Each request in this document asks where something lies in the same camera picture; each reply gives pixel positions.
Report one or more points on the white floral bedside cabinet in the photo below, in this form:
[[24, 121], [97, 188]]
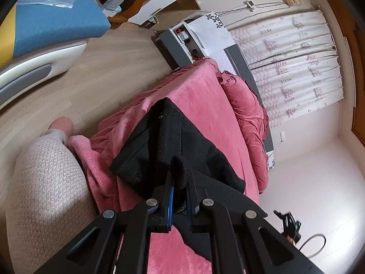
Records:
[[211, 40]]

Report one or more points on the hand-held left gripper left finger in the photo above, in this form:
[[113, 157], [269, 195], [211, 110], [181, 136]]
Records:
[[170, 202]]

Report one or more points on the white and grey bed frame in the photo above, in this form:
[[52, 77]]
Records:
[[34, 62]]

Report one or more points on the pink duvet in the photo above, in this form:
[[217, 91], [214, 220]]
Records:
[[245, 105]]

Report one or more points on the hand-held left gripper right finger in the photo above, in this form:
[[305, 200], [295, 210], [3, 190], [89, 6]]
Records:
[[189, 204]]

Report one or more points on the person's foot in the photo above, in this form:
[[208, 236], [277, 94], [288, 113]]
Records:
[[61, 124]]

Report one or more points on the person's beige trouser leg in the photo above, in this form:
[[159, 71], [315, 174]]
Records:
[[48, 182]]

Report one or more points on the black pants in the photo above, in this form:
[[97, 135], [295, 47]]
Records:
[[171, 137]]

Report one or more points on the white printed curtain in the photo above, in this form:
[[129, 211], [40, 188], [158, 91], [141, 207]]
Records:
[[299, 71]]

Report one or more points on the white wall socket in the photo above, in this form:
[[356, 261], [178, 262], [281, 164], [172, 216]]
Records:
[[282, 137]]

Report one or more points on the grey bed headboard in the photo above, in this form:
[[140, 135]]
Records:
[[236, 60]]

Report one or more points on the wooden desk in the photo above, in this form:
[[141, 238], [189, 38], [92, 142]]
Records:
[[191, 1]]

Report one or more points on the pink blanket covered table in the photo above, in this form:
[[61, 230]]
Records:
[[199, 105]]

